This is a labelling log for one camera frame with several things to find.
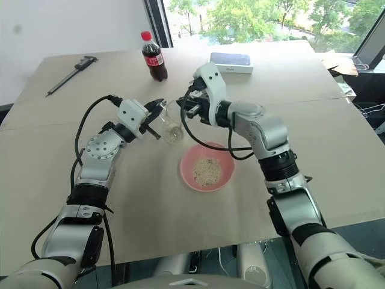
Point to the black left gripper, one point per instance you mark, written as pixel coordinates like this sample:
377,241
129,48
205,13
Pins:
152,113

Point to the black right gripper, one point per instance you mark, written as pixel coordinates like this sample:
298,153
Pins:
203,100

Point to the clear glass mug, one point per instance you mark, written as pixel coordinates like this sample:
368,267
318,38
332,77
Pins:
173,137

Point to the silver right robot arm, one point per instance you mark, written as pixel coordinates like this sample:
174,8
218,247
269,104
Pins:
270,129

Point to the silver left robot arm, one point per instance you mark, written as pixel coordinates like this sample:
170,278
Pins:
96,150

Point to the pink bowl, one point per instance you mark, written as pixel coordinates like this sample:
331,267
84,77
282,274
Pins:
188,177

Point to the loose oatmeal flakes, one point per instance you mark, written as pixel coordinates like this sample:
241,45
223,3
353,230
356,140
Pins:
207,171

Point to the cola bottle with red cap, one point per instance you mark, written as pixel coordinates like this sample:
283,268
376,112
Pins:
155,60

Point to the white phone box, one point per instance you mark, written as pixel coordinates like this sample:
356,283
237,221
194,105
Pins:
231,64

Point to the brown cardboard sheet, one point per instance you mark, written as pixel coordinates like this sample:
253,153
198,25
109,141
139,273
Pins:
150,204

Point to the black vernier caliper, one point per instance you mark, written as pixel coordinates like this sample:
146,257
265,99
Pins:
84,61

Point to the grey cylinder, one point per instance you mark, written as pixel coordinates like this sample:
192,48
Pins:
171,265

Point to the cardboard box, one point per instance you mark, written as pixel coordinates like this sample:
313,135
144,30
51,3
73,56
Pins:
340,64

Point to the grey rounded robot torso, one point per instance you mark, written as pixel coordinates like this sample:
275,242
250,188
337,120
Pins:
195,283

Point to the white cylinder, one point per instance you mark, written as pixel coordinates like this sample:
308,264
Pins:
254,262

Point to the black side desk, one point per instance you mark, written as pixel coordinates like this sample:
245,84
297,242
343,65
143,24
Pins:
367,87

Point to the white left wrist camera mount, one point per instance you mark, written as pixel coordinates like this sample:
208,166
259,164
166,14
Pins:
132,113

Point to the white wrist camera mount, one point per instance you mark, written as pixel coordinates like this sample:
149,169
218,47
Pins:
132,113
215,87

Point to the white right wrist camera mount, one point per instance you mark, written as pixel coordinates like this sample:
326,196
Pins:
215,87

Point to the black window frame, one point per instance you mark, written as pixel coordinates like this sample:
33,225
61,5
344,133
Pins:
159,21

